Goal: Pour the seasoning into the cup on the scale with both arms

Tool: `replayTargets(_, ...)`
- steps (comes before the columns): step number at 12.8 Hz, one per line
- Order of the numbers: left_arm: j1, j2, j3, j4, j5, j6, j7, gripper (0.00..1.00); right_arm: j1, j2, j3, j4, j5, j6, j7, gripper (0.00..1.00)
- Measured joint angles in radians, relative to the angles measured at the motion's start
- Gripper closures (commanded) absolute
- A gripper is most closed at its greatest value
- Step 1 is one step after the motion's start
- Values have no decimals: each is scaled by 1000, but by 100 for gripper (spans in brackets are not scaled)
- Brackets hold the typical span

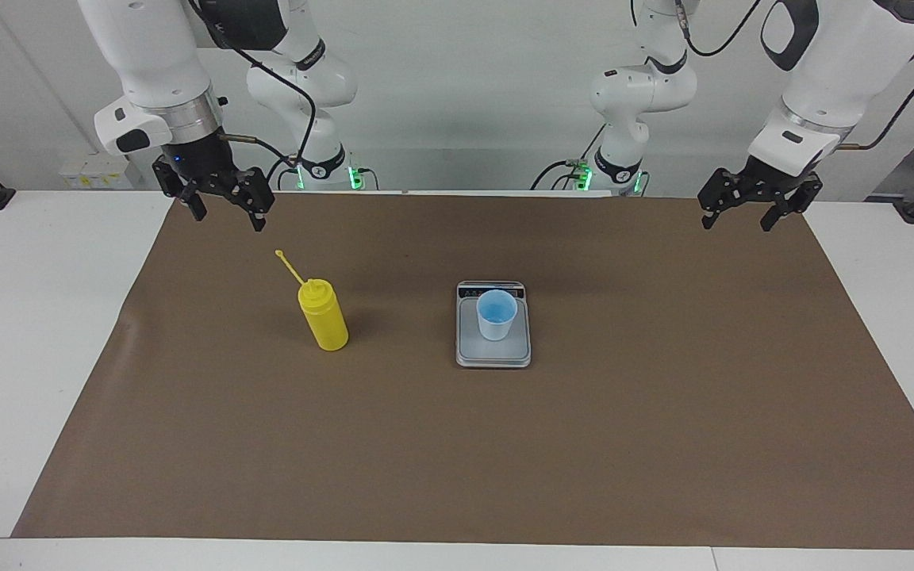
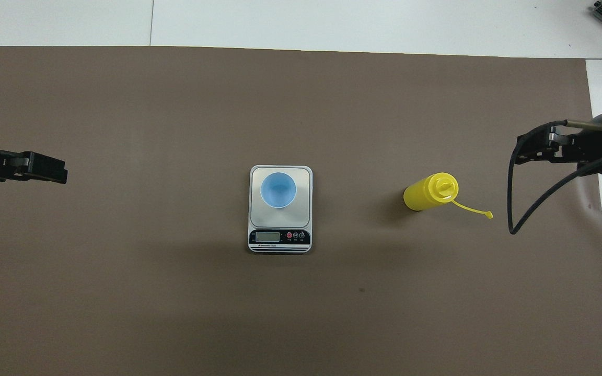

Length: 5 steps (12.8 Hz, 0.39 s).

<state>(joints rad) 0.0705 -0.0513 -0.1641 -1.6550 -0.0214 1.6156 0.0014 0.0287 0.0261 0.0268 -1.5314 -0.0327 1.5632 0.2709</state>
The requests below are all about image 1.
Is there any light blue plastic cup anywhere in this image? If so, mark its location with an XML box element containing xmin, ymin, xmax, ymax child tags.
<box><xmin>477</xmin><ymin>289</ymin><xmax>519</xmax><ymax>342</ymax></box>

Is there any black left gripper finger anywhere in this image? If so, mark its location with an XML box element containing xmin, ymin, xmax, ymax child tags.
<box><xmin>760</xmin><ymin>197</ymin><xmax>803</xmax><ymax>232</ymax></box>
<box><xmin>698</xmin><ymin>187</ymin><xmax>732</xmax><ymax>231</ymax></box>

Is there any yellow squeeze bottle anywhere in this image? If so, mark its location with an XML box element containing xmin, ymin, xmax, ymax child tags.
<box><xmin>274</xmin><ymin>249</ymin><xmax>350</xmax><ymax>352</ymax></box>

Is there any black left base cable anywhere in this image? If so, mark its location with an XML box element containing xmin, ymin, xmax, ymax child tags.
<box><xmin>530</xmin><ymin>123</ymin><xmax>609</xmax><ymax>192</ymax></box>

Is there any brown paper mat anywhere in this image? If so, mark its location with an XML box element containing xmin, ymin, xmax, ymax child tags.
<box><xmin>11</xmin><ymin>190</ymin><xmax>914</xmax><ymax>550</ymax></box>

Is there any black base cable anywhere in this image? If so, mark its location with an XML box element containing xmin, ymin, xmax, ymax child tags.
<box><xmin>530</xmin><ymin>123</ymin><xmax>609</xmax><ymax>192</ymax></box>
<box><xmin>265</xmin><ymin>155</ymin><xmax>301</xmax><ymax>192</ymax></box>

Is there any black right base cable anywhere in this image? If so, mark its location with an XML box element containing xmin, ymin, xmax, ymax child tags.
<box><xmin>265</xmin><ymin>155</ymin><xmax>301</xmax><ymax>192</ymax></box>

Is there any silver digital kitchen scale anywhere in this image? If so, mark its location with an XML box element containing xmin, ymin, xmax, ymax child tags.
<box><xmin>455</xmin><ymin>280</ymin><xmax>532</xmax><ymax>370</ymax></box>

